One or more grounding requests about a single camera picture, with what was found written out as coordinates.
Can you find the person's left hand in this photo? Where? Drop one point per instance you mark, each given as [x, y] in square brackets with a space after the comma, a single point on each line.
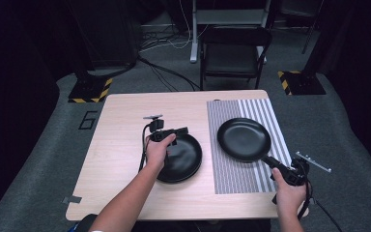
[156, 153]

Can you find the black folding chair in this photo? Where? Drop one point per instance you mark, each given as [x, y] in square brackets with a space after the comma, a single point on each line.
[232, 54]

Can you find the grey striped placemat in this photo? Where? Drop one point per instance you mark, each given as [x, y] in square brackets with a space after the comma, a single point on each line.
[235, 179]

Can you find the black plate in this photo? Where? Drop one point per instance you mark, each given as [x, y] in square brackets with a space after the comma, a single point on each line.
[180, 181]
[243, 138]
[186, 156]

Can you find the black stand base striped tape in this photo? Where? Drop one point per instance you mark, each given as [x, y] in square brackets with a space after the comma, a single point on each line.
[88, 90]
[302, 83]

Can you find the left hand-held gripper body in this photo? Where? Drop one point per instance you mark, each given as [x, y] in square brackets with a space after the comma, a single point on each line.
[157, 129]

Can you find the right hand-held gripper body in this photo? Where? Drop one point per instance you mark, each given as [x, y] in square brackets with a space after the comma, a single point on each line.
[298, 175]

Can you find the person's dark sleeve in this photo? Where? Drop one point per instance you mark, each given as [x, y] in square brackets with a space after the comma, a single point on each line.
[83, 224]

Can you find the white metal stand frame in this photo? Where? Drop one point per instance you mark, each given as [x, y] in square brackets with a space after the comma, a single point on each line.
[194, 38]

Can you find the dark equipment cabinet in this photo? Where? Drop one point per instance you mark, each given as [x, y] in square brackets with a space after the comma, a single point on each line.
[112, 32]

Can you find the grey tape strip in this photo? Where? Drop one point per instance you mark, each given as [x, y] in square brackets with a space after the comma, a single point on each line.
[312, 201]
[71, 199]

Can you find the black curtain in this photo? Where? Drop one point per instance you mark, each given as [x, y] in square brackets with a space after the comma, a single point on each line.
[360, 80]
[13, 96]

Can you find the person's right hand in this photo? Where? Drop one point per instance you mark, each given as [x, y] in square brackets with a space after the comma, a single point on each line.
[290, 199]

